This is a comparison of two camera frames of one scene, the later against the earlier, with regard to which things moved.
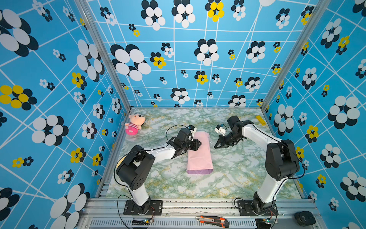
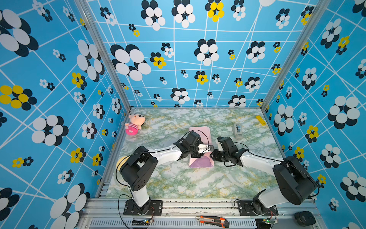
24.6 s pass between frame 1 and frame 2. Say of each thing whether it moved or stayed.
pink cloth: moved
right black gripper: moved
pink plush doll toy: stayed
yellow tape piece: stayed
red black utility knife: stayed
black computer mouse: stayed
